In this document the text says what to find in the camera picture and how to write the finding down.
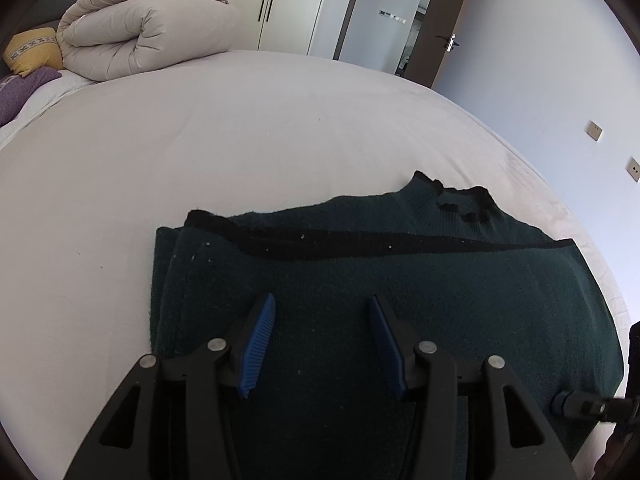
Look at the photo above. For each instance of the white wall control panel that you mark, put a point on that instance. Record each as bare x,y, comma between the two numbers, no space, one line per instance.
391,16

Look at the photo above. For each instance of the bed with white sheet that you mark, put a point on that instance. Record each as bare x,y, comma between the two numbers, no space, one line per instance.
225,135

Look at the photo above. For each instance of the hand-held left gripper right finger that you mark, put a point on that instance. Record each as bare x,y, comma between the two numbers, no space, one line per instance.
387,345

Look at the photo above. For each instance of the brown door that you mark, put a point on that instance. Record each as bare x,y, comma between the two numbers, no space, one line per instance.
450,10

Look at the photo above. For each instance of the rolled beige duvet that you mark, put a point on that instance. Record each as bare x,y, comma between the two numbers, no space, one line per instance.
150,30

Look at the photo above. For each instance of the white wardrobe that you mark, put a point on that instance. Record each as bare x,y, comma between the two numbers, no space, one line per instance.
290,5

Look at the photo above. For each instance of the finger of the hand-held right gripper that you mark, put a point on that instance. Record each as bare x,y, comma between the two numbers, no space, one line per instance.
587,406

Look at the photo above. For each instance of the purple patterned pillow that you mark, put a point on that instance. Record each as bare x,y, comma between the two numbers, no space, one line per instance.
25,90

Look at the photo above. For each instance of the dark green sweater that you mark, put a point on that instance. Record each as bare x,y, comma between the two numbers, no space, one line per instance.
450,300

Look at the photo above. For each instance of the beige wall socket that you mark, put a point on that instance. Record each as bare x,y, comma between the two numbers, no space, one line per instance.
595,130
634,169

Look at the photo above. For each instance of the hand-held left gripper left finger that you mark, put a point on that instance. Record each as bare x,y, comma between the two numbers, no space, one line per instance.
257,340

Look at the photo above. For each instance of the yellow patterned pillow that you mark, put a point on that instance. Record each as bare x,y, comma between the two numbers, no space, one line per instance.
35,52

